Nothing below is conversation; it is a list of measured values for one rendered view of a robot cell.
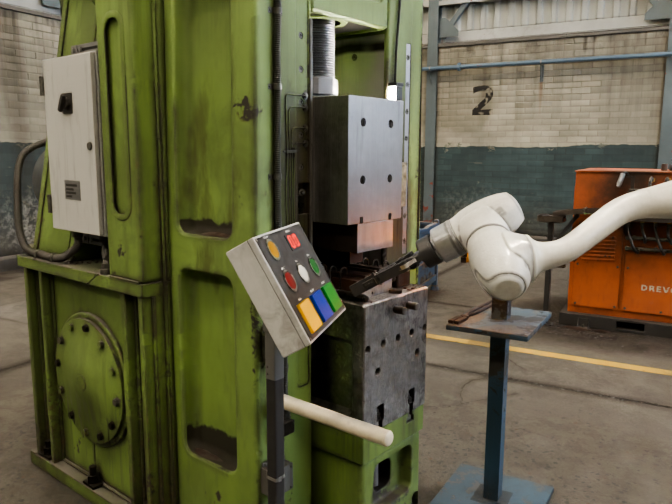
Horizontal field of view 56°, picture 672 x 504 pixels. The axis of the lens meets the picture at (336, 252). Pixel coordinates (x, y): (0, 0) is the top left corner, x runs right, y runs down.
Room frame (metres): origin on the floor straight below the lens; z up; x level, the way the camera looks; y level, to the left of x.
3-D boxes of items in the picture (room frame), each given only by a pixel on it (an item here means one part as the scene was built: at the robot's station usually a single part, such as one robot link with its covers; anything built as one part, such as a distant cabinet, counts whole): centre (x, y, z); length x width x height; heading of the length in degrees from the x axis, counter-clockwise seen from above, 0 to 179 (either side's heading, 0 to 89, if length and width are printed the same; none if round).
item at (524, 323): (2.36, -0.64, 0.75); 0.40 x 0.30 x 0.02; 150
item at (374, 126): (2.24, 0.00, 1.37); 0.42 x 0.39 x 0.40; 50
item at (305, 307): (1.46, 0.07, 1.01); 0.07 x 0.05 x 0.07; 165
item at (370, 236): (2.21, 0.03, 1.12); 0.42 x 0.20 x 0.10; 50
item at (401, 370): (2.26, 0.00, 0.69); 0.56 x 0.38 x 0.45; 50
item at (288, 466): (1.87, 0.19, 0.36); 0.09 x 0.07 x 0.12; 140
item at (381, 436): (1.75, 0.02, 0.62); 0.44 x 0.05 x 0.05; 50
